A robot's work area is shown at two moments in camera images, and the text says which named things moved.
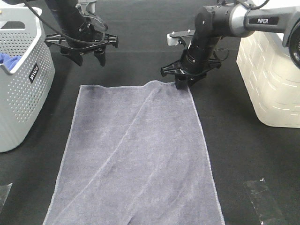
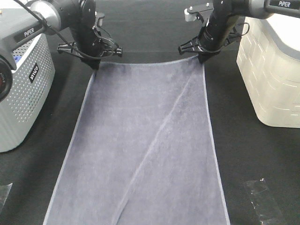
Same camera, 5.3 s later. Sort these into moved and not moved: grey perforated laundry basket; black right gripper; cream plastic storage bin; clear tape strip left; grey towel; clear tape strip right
Moved: black right gripper; grey towel
Not moved: clear tape strip right; cream plastic storage bin; grey perforated laundry basket; clear tape strip left
